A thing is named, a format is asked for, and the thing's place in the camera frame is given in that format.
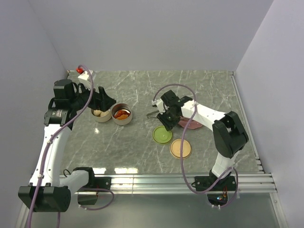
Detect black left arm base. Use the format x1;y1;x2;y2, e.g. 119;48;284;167
76;176;113;207

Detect steel food tongs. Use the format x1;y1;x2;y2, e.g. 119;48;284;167
146;110;160;119

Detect aluminium mounting rail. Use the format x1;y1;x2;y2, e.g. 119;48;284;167
14;71;289;228

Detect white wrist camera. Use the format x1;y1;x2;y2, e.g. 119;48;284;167
152;99;169;114
78;70;96;89

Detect green round lid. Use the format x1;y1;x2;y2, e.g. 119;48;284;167
152;126;173;145

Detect steamed white bun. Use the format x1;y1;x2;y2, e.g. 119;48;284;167
93;110;102;116
100;111;109;118

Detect pink dotted plate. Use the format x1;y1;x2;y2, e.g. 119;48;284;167
178;117;203;130

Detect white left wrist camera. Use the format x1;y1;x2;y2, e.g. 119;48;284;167
78;70;96;89

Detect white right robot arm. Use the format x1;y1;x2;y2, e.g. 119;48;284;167
152;90;249;191

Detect red sausage piece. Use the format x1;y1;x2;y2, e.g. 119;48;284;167
114;109;131;117

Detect beige round lid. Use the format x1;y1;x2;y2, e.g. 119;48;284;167
170;139;191;159

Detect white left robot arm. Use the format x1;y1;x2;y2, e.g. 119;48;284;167
18;79;116;212

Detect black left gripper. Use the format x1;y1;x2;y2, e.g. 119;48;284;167
70;82;116;112

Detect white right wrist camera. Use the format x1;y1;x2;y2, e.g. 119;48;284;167
152;99;169;114

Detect cream steel round container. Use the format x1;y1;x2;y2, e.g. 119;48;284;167
91;109;112;123

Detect orange fried food piece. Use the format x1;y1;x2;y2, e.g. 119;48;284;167
115;114;129;120

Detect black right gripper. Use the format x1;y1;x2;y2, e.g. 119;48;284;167
157;107;181;132

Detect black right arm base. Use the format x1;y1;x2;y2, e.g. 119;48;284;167
191;174;238;209

